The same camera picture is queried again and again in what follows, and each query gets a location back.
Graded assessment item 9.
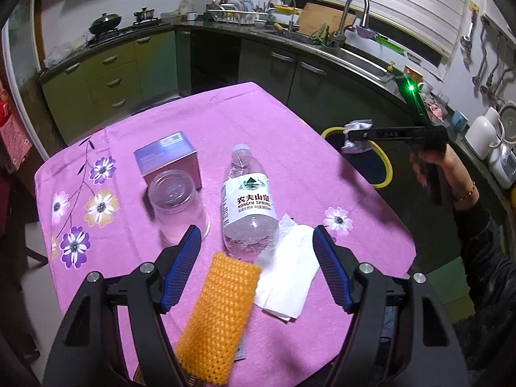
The silver wrapper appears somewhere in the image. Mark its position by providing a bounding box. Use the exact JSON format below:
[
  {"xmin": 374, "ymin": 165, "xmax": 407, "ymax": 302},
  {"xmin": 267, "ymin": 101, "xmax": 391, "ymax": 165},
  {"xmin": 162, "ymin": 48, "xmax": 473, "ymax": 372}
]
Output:
[{"xmin": 341, "ymin": 119, "xmax": 372, "ymax": 155}]

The orange foam net sleeve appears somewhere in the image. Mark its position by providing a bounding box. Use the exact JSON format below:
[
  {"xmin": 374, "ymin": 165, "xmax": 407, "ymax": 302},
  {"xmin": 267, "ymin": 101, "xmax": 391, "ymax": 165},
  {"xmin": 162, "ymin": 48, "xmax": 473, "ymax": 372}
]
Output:
[{"xmin": 176, "ymin": 253, "xmax": 261, "ymax": 386}]

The clear plastic cup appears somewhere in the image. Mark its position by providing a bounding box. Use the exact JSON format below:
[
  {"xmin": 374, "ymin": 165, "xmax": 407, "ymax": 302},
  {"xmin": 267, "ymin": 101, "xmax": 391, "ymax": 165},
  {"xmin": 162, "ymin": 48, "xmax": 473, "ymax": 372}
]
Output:
[{"xmin": 148, "ymin": 170, "xmax": 210, "ymax": 245}]

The clear water bottle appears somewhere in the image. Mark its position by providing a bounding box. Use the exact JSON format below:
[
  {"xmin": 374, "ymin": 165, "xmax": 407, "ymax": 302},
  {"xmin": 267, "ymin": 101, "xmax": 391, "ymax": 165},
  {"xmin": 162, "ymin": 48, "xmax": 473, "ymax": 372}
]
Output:
[{"xmin": 220, "ymin": 143, "xmax": 279, "ymax": 263}]

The yellow rimmed trash bin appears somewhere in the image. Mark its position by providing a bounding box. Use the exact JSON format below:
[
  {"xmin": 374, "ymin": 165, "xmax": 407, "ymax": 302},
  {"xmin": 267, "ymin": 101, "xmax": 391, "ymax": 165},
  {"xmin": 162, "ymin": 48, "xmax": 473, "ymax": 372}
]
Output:
[{"xmin": 321, "ymin": 127, "xmax": 393, "ymax": 190}]

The steel kitchen sink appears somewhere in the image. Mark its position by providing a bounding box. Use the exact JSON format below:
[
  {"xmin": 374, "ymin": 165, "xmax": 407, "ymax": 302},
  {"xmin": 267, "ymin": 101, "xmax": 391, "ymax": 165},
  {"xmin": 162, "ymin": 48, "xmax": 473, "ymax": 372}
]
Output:
[{"xmin": 321, "ymin": 47, "xmax": 393, "ymax": 83}]

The steel kitchen faucet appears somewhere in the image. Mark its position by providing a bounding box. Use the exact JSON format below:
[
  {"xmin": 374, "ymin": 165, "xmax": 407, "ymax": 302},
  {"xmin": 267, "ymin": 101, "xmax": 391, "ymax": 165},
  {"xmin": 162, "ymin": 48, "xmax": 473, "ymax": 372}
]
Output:
[{"xmin": 332, "ymin": 0, "xmax": 371, "ymax": 48}]

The person right hand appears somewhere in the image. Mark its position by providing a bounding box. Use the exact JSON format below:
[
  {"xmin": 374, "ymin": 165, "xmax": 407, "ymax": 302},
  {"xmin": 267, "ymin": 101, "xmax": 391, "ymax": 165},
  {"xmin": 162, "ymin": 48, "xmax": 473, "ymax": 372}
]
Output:
[{"xmin": 410, "ymin": 144, "xmax": 479, "ymax": 211}]

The pink checked dish cloth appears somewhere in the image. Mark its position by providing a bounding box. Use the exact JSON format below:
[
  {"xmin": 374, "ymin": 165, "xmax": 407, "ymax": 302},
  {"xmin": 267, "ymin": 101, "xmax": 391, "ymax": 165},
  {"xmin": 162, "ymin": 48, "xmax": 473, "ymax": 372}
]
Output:
[{"xmin": 423, "ymin": 95, "xmax": 447, "ymax": 124}]

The white mug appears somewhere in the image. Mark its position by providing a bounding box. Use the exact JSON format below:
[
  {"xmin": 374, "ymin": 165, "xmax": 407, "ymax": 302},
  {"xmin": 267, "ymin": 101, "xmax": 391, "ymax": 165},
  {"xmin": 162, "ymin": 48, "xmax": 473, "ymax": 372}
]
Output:
[{"xmin": 417, "ymin": 80, "xmax": 433, "ymax": 95}]

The white electric kettle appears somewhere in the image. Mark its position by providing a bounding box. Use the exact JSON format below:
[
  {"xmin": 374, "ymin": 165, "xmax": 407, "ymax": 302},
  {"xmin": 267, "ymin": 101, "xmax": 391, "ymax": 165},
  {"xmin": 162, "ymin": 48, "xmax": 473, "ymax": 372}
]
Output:
[{"xmin": 465, "ymin": 107, "xmax": 505, "ymax": 160}]

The red mug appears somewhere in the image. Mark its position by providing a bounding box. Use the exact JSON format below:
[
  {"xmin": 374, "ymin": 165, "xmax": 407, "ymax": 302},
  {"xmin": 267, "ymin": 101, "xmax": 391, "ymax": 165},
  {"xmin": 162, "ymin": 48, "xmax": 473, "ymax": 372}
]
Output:
[{"xmin": 403, "ymin": 65, "xmax": 423, "ymax": 84}]

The white paper napkin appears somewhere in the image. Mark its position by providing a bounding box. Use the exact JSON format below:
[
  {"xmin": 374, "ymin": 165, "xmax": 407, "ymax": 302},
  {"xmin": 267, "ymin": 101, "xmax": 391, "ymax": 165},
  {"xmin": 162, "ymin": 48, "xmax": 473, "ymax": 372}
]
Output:
[{"xmin": 253, "ymin": 215, "xmax": 319, "ymax": 322}]

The wooden cutting board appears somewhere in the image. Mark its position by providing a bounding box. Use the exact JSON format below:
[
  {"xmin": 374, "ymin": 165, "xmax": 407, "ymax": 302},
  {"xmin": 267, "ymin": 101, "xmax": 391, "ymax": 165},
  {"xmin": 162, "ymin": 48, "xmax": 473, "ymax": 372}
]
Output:
[{"xmin": 298, "ymin": 3, "xmax": 343, "ymax": 36}]

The red patterned apron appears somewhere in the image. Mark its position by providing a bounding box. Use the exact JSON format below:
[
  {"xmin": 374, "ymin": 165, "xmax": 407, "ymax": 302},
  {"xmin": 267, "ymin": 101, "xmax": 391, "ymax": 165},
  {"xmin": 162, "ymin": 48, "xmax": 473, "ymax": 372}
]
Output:
[{"xmin": 0, "ymin": 85, "xmax": 32, "ymax": 174}]

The purple cardboard box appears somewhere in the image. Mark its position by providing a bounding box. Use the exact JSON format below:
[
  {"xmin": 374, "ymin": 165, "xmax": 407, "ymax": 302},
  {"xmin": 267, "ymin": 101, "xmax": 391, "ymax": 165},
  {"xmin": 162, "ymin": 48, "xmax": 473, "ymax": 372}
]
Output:
[{"xmin": 134, "ymin": 131, "xmax": 202, "ymax": 190}]

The white dish rack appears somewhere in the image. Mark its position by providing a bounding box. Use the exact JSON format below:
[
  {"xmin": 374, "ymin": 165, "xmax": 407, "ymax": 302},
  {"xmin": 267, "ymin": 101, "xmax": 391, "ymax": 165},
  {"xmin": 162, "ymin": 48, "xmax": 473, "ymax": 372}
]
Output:
[{"xmin": 207, "ymin": 5, "xmax": 269, "ymax": 25}]

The small steel pot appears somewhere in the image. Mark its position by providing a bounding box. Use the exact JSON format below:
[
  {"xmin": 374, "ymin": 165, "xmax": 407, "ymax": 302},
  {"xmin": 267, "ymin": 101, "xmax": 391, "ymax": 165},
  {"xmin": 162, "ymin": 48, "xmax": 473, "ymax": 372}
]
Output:
[{"xmin": 134, "ymin": 7, "xmax": 155, "ymax": 24}]

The black wok with lid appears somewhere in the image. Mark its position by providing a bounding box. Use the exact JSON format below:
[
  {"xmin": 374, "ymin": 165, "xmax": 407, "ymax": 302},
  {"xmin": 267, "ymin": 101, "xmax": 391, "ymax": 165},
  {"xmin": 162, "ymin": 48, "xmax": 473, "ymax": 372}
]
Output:
[{"xmin": 88, "ymin": 13, "xmax": 122, "ymax": 36}]

